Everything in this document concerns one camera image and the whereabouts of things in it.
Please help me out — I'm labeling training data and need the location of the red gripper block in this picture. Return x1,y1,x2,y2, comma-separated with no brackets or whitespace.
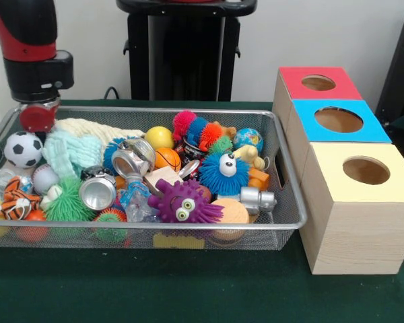
19,100,60,134

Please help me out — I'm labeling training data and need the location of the mint green knit cloth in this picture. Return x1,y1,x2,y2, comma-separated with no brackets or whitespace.
42,130,104,179

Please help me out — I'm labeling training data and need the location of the cream knit cloth roll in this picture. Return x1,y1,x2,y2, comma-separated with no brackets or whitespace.
54,118,146,146

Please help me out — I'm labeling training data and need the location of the purple spiky ball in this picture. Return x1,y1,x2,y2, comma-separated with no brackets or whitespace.
147,178,226,225

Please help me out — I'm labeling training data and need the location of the clear mesh bin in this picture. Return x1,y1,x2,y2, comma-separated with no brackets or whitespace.
0,104,308,253

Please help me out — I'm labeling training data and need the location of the wooden three-hole box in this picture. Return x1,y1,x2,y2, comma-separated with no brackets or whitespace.
272,66,404,275

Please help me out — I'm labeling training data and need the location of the black and white soccer ball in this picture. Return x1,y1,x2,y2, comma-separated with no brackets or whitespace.
3,131,44,169

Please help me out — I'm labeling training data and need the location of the orange tiger plush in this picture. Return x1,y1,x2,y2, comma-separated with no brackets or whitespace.
0,176,41,221

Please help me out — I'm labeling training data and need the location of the yellow ball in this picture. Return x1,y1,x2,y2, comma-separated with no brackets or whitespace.
144,126,175,151

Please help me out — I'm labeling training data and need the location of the yellow cheese wedge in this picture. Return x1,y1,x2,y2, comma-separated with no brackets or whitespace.
152,232,206,250

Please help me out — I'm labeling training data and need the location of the blue fuzzy monster toy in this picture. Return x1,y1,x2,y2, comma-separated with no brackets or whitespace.
199,151,252,197

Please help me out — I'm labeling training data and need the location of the dark green tablecloth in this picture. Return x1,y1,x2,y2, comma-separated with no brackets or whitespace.
0,99,404,323

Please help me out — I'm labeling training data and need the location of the black cable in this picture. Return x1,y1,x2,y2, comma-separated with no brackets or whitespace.
104,85,122,100

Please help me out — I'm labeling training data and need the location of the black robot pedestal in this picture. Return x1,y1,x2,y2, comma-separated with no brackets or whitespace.
116,0,258,102

